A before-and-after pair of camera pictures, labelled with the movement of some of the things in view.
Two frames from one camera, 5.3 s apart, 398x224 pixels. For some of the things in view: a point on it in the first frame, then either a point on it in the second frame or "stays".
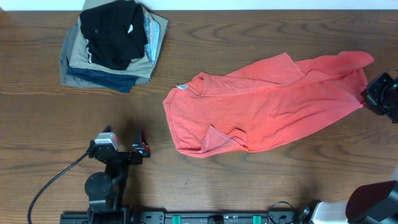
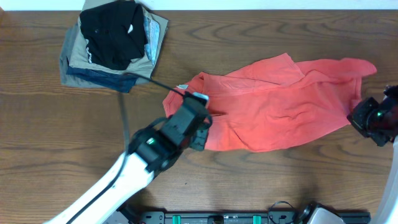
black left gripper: (140, 149) → (203, 134)
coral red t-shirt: (263, 104) stays
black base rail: (280, 217) stays
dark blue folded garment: (118, 83) stays
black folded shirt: (115, 33) stays
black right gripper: (373, 97) → (358, 119)
